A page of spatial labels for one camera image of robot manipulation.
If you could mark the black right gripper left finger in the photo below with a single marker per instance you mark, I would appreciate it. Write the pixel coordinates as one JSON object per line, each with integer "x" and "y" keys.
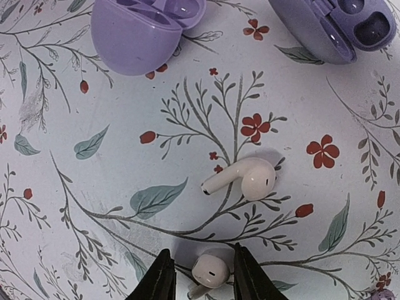
{"x": 159, "y": 282}

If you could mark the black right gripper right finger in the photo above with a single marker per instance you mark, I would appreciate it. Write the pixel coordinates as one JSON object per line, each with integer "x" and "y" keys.
{"x": 250, "y": 281}

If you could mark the white stem earbud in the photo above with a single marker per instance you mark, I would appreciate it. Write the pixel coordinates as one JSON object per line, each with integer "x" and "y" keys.
{"x": 258, "y": 177}
{"x": 210, "y": 272}

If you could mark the light purple round earbud case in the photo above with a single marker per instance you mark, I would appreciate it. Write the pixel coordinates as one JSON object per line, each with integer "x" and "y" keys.
{"x": 133, "y": 38}

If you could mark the dark purple open earbud case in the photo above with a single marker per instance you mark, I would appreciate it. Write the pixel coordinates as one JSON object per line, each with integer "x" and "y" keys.
{"x": 332, "y": 30}

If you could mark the floral patterned table mat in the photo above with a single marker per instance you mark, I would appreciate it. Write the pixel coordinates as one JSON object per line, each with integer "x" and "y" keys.
{"x": 100, "y": 171}

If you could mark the chrome purple earbud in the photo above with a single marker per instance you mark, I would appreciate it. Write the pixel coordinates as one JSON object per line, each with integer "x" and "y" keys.
{"x": 383, "y": 294}

